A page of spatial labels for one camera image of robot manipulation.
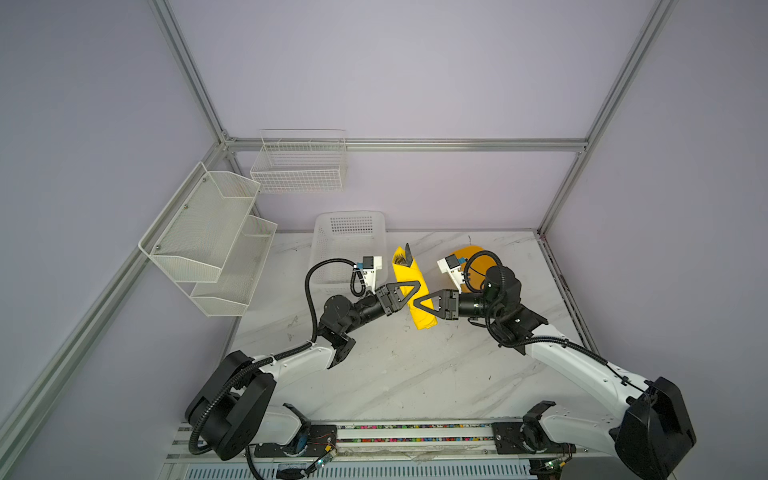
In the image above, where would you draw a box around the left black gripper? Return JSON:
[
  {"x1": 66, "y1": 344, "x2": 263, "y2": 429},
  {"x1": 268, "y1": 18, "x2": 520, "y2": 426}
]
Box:
[{"x1": 343, "y1": 280, "x2": 419, "y2": 335}]

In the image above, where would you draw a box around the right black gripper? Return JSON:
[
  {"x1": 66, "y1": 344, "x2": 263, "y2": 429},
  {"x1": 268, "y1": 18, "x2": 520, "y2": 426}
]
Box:
[{"x1": 413, "y1": 288, "x2": 501, "y2": 323}]

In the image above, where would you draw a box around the metal knife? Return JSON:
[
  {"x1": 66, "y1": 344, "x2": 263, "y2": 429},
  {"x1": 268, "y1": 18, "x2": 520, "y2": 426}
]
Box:
[{"x1": 404, "y1": 243, "x2": 413, "y2": 267}]

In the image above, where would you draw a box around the white plastic perforated basket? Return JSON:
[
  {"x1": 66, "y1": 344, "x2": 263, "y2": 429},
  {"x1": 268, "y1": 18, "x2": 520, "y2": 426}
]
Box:
[{"x1": 309, "y1": 211, "x2": 387, "y2": 292}]

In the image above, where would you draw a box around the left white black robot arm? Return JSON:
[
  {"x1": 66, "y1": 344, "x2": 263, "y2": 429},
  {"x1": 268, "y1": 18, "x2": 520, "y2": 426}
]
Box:
[{"x1": 185, "y1": 281, "x2": 420, "y2": 461}]

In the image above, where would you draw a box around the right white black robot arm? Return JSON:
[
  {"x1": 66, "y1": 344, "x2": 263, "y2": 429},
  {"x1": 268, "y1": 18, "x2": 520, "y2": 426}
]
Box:
[{"x1": 413, "y1": 266, "x2": 696, "y2": 479}]

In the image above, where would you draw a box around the yellow plastic tub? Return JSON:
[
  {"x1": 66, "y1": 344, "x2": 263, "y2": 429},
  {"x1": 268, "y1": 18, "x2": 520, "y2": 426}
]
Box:
[{"x1": 449, "y1": 244, "x2": 488, "y2": 295}]

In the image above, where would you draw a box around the lower white mesh shelf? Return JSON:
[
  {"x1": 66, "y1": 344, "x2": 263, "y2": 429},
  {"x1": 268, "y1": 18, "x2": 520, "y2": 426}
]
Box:
[{"x1": 191, "y1": 215, "x2": 277, "y2": 317}]

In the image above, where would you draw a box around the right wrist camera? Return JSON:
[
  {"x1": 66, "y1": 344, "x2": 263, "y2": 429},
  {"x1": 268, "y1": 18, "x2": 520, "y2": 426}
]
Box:
[{"x1": 437, "y1": 254, "x2": 469, "y2": 293}]

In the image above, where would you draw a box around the right black corrugated cable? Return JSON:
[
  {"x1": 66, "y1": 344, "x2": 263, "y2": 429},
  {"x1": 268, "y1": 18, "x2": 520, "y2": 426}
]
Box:
[{"x1": 461, "y1": 249, "x2": 649, "y2": 394}]

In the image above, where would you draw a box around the black corrugated cable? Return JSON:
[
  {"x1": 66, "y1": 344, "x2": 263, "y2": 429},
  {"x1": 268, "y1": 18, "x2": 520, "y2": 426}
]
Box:
[
  {"x1": 461, "y1": 249, "x2": 649, "y2": 394},
  {"x1": 187, "y1": 257, "x2": 367, "y2": 480}
]

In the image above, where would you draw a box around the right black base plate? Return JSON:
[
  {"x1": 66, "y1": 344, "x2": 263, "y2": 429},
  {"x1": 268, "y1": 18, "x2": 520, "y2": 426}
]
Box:
[{"x1": 491, "y1": 421, "x2": 576, "y2": 455}]

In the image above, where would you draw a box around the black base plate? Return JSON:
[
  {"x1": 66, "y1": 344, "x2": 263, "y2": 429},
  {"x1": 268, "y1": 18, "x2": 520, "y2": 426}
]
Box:
[
  {"x1": 251, "y1": 424, "x2": 338, "y2": 459},
  {"x1": 491, "y1": 421, "x2": 576, "y2": 455}
]

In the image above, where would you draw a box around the aluminium front rail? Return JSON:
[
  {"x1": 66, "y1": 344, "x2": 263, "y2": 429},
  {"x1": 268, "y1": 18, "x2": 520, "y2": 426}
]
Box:
[{"x1": 161, "y1": 416, "x2": 667, "y2": 466}]

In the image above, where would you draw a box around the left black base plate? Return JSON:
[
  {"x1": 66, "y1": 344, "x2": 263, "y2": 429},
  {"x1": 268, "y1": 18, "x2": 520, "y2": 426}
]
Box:
[{"x1": 251, "y1": 424, "x2": 338, "y2": 459}]

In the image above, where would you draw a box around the left black corrugated cable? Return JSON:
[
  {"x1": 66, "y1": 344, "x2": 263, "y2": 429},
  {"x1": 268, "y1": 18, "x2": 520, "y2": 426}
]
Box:
[{"x1": 187, "y1": 257, "x2": 367, "y2": 480}]

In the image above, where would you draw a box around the white wire wall basket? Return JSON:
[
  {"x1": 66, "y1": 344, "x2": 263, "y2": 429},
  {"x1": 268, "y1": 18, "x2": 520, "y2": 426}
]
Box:
[{"x1": 250, "y1": 129, "x2": 348, "y2": 194}]

